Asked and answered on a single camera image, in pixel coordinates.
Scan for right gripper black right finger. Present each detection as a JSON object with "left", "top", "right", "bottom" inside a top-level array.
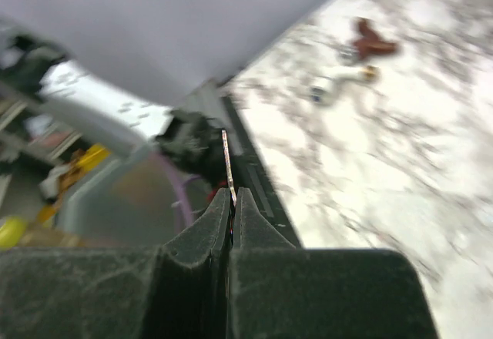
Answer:
[{"left": 230, "top": 189, "right": 438, "bottom": 338}]

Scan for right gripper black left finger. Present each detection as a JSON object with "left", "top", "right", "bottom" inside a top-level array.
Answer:
[{"left": 1, "top": 190, "right": 230, "bottom": 338}]

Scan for silver keys of long padlock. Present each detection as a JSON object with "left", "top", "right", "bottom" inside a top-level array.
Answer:
[{"left": 221, "top": 129, "right": 236, "bottom": 206}]

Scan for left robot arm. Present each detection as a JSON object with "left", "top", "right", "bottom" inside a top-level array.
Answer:
[{"left": 1, "top": 32, "right": 229, "bottom": 186}]

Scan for white plastic tap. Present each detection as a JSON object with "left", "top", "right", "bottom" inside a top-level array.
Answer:
[{"left": 309, "top": 65, "right": 380, "bottom": 106}]

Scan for brown plastic tap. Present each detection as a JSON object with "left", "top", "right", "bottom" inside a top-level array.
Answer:
[{"left": 338, "top": 18, "right": 399, "bottom": 65}]

